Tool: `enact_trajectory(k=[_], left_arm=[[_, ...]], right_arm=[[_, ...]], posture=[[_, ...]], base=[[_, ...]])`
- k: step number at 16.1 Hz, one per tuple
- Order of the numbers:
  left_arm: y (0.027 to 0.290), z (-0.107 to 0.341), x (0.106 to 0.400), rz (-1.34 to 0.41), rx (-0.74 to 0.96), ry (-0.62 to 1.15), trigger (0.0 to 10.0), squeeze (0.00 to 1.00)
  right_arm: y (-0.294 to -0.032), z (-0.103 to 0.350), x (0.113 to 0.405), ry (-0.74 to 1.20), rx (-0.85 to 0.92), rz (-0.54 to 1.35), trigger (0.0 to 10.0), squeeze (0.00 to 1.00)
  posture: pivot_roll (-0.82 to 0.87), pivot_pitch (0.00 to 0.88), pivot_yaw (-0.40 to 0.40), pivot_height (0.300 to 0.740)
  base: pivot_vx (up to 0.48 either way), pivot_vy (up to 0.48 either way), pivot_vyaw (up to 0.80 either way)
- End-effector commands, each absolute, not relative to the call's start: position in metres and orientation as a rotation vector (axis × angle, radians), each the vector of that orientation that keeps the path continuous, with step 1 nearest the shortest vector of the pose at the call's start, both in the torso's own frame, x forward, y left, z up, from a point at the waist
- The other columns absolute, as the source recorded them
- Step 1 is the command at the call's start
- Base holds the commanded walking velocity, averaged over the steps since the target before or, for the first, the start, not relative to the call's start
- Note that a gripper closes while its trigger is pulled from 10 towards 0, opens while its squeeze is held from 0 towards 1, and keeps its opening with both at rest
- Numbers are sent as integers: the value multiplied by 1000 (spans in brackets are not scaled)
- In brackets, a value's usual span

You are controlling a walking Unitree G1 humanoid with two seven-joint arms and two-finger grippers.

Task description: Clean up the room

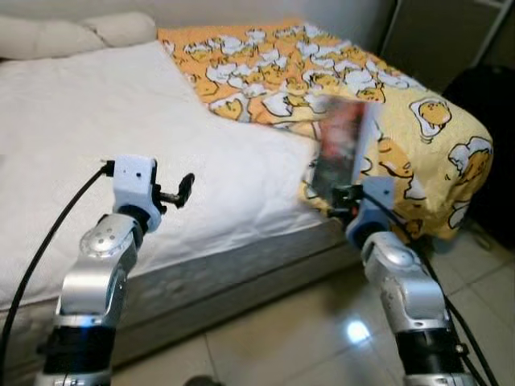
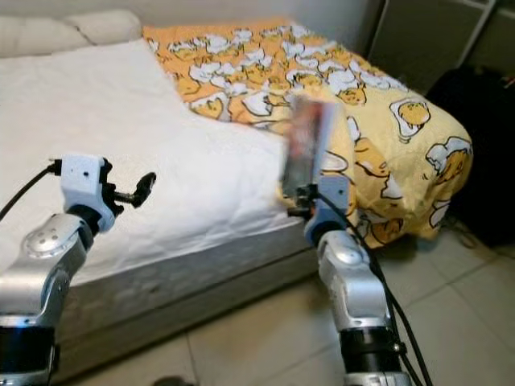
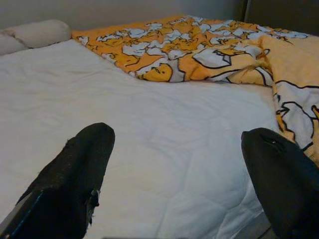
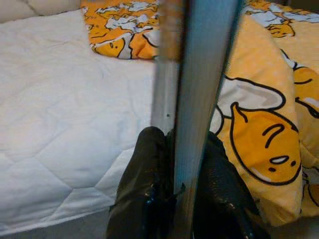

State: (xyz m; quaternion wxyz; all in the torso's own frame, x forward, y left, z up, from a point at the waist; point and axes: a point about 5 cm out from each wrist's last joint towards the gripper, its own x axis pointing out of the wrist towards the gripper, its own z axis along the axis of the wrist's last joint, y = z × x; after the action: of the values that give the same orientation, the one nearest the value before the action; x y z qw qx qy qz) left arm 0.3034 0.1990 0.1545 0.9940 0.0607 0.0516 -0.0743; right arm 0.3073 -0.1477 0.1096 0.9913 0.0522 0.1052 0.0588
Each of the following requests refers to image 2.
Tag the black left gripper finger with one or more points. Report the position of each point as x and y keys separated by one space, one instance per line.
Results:
x=146 y=187

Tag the dark cover book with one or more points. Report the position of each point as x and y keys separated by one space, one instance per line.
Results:
x=310 y=145

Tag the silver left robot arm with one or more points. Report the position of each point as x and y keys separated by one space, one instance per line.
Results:
x=40 y=289

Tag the white quilted mattress pad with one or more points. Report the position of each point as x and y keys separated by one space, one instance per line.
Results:
x=96 y=112

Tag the grey mattress side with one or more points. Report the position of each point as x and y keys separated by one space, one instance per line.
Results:
x=177 y=273

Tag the yellow cartoon egg blanket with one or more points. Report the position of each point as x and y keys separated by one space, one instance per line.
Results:
x=257 y=72

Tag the dark cabinet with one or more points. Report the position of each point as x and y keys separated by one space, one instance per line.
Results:
x=426 y=40

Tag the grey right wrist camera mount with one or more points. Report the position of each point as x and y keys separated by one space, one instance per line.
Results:
x=330 y=211

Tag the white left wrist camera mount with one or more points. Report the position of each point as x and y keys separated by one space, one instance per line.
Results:
x=84 y=185

